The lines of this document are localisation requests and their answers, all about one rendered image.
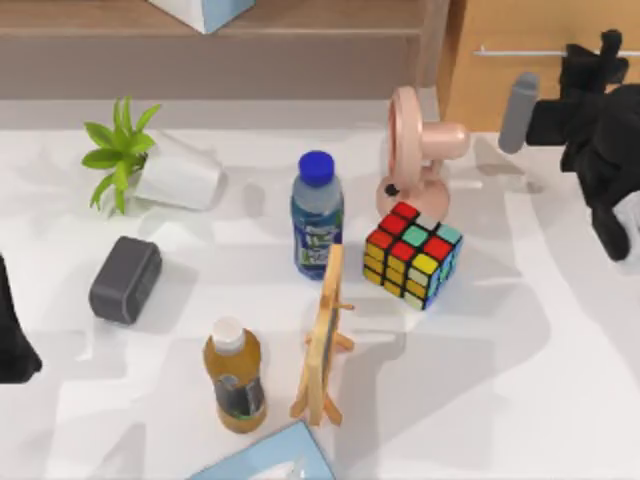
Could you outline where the wooden cupboard door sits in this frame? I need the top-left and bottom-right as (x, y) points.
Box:
(433, 0), (640, 135)

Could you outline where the pink desk fan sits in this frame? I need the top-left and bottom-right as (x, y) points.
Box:
(375, 85), (472, 222)

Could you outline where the multicoloured puzzle cube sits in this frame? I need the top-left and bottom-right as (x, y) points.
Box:
(362, 200), (464, 313)

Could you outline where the clear bottle with blue cap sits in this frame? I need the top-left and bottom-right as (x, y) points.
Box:
(290, 150), (346, 282)

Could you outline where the wooden framed blackboard on stand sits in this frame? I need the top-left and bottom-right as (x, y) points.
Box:
(289, 243), (357, 428)

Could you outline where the wooden open shelf cupboard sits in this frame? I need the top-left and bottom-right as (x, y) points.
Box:
(0, 0), (453, 101)

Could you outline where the light blue and white box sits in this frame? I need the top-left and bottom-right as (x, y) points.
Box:
(146, 0), (257, 36)

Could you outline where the white pot with green plant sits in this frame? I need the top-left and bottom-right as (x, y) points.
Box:
(81, 95), (227, 217)

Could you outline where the yellow bottle with white cap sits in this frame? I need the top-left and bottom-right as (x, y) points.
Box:
(201, 316), (268, 435)

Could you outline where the light blue tissue box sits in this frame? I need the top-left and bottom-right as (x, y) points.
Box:
(188, 419), (336, 480)

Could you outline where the dark grey rounded box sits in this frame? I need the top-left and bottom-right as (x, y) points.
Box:
(88, 235), (164, 326)

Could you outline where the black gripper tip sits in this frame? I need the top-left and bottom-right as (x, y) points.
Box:
(0, 254), (44, 386)

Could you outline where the long metal handle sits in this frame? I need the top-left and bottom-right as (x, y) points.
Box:
(473, 46), (640, 58)

